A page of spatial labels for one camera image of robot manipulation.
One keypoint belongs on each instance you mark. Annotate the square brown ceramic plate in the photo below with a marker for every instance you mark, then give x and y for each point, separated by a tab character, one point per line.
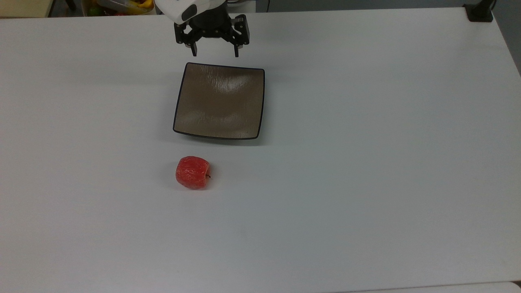
220	101

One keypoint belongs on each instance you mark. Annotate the red apple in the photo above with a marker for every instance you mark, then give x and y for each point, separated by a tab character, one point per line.
192	172

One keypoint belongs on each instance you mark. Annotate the bin of toy fruit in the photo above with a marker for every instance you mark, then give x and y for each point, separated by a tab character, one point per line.
122	6

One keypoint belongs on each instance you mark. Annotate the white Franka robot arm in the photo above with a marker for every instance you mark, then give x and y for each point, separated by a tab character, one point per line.
173	9

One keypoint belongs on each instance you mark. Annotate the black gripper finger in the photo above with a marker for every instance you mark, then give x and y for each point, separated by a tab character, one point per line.
193	48
237	47

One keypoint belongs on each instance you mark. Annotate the black table clamp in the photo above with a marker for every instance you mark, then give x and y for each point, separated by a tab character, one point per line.
479	11

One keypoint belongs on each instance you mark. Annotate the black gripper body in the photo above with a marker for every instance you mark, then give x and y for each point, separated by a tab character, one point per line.
211	22

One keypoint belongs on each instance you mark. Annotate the light wooden cabinet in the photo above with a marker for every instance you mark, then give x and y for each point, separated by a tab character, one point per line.
24	7

